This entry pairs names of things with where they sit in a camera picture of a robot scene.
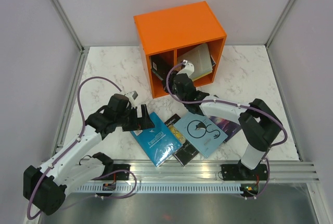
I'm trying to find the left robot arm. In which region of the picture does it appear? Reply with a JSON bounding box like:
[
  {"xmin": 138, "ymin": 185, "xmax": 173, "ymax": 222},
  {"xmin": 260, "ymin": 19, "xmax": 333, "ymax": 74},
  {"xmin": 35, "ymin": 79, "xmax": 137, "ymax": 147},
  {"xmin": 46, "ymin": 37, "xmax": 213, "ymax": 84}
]
[{"xmin": 23, "ymin": 91, "xmax": 155, "ymax": 215}]

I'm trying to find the black paperback book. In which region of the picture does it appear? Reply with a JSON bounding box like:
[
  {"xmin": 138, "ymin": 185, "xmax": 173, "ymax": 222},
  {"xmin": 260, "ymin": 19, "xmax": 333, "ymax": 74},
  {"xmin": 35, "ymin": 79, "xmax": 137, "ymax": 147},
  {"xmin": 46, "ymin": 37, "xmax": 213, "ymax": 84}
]
[{"xmin": 164, "ymin": 114, "xmax": 199, "ymax": 167}]

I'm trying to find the orange two-compartment shelf box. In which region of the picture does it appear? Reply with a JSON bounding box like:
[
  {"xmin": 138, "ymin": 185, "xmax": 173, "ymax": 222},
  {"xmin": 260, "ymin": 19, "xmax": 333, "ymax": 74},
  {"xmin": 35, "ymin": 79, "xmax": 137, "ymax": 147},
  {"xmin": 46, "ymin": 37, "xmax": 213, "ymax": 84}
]
[{"xmin": 134, "ymin": 1, "xmax": 227, "ymax": 98}]

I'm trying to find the slotted white cable duct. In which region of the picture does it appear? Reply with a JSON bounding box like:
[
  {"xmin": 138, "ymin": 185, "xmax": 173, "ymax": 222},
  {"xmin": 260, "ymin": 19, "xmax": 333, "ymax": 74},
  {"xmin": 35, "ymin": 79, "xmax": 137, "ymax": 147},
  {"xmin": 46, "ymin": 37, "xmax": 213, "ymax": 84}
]
[{"xmin": 76, "ymin": 182, "xmax": 259, "ymax": 194}]

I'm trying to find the dark green hardcover book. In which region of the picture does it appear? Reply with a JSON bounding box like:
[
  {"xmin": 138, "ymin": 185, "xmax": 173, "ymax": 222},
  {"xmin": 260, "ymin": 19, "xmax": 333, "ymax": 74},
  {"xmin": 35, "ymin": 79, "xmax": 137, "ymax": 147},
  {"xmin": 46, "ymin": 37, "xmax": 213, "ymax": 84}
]
[{"xmin": 151, "ymin": 55, "xmax": 172, "ymax": 80}]

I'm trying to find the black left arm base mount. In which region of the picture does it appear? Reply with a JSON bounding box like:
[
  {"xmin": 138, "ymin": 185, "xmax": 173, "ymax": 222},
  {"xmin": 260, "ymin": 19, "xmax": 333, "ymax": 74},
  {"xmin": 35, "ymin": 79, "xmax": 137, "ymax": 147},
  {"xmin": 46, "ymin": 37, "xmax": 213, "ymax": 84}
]
[{"xmin": 100, "ymin": 164, "xmax": 131, "ymax": 183}]

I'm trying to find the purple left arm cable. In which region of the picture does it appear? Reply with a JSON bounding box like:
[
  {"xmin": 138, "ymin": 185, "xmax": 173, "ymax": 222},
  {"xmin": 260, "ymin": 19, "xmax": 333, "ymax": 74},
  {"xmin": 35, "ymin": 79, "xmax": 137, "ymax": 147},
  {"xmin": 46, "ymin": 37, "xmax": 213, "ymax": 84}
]
[{"xmin": 25, "ymin": 77, "xmax": 123, "ymax": 221}]

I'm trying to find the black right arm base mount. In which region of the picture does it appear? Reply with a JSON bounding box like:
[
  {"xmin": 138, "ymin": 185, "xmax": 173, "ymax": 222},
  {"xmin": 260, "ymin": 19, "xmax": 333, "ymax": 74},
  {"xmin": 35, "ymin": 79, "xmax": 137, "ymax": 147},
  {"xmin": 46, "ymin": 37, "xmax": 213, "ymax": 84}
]
[{"xmin": 221, "ymin": 164, "xmax": 268, "ymax": 181}]

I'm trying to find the pale green plastic file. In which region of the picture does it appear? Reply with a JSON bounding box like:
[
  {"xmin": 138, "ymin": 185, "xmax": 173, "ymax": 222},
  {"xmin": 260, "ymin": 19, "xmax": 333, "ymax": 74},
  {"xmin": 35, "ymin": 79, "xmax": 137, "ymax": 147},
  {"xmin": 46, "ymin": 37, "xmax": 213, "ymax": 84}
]
[{"xmin": 177, "ymin": 43, "xmax": 213, "ymax": 79}]

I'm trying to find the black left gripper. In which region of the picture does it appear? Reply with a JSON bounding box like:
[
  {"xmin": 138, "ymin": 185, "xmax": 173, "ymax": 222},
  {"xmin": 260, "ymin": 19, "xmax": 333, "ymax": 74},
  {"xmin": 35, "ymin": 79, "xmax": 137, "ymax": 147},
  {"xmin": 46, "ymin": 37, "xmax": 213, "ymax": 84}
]
[{"xmin": 116, "ymin": 104, "xmax": 155, "ymax": 131}]

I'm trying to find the left corner frame post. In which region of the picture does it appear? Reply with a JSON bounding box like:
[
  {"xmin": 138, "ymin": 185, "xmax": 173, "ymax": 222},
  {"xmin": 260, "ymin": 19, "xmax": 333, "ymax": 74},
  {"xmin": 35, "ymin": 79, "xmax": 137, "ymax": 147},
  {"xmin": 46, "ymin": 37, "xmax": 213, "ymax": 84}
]
[{"xmin": 50, "ymin": 0, "xmax": 84, "ymax": 53}]

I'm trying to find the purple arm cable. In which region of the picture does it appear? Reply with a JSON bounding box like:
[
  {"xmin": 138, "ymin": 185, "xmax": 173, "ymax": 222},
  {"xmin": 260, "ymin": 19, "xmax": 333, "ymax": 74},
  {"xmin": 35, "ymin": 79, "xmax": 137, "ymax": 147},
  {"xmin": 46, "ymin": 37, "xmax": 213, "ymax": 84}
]
[
  {"xmin": 165, "ymin": 62, "xmax": 288, "ymax": 198},
  {"xmin": 25, "ymin": 77, "xmax": 123, "ymax": 221}
]

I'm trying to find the bright blue paperback book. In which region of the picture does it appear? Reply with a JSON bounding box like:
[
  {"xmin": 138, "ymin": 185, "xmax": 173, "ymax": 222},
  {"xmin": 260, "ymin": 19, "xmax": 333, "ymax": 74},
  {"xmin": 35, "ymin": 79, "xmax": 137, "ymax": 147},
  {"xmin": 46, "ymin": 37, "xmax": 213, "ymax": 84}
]
[{"xmin": 131, "ymin": 112, "xmax": 182, "ymax": 167}]

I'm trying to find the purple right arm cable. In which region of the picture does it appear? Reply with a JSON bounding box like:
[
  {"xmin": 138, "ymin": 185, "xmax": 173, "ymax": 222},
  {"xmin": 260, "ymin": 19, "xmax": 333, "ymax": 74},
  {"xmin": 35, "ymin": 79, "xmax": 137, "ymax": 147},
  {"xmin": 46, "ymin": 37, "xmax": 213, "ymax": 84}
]
[{"xmin": 165, "ymin": 62, "xmax": 288, "ymax": 198}]

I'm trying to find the purple galaxy cover book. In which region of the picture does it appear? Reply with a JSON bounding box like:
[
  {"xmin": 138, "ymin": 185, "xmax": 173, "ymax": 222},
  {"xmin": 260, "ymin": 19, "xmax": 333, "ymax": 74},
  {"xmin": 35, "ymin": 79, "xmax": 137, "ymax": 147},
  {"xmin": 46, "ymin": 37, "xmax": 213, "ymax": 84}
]
[{"xmin": 209, "ymin": 116, "xmax": 241, "ymax": 143}]

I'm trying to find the navy blue hardcover book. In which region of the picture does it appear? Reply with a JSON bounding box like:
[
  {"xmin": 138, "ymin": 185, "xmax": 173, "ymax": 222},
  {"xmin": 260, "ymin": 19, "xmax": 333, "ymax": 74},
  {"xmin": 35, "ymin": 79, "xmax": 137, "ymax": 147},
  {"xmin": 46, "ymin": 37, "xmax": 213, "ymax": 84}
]
[{"xmin": 210, "ymin": 55, "xmax": 216, "ymax": 67}]

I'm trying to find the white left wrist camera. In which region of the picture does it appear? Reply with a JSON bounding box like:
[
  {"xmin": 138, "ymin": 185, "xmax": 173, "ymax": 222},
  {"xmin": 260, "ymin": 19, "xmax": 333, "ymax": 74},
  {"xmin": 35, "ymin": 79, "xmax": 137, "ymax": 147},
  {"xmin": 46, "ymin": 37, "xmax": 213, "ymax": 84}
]
[{"xmin": 122, "ymin": 91, "xmax": 138, "ymax": 107}]

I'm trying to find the light blue paperback book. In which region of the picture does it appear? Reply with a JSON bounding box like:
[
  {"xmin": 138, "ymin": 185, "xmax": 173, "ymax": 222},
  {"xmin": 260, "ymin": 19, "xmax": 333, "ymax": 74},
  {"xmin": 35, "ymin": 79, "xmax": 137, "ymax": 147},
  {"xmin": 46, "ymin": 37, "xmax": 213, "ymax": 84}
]
[{"xmin": 174, "ymin": 113, "xmax": 228, "ymax": 158}]

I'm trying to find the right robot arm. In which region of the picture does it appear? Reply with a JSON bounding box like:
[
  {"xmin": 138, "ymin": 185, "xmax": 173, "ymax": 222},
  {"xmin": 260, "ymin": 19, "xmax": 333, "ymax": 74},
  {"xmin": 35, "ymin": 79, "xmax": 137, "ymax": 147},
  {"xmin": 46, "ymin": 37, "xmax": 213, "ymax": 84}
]
[{"xmin": 165, "ymin": 71, "xmax": 287, "ymax": 179}]

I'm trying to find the aluminium frame rail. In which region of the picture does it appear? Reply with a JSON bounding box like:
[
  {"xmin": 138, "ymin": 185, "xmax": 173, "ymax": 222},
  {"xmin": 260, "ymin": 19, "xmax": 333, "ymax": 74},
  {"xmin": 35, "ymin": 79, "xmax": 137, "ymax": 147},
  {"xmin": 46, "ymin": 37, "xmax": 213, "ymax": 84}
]
[{"xmin": 40, "ymin": 143, "xmax": 321, "ymax": 184}]

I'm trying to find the yellow paperback book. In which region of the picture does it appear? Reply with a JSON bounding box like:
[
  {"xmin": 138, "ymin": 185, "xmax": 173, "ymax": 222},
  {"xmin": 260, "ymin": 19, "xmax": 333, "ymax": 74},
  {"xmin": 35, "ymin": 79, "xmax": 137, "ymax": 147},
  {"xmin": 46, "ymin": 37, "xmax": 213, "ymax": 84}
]
[{"xmin": 192, "ymin": 70, "xmax": 213, "ymax": 81}]

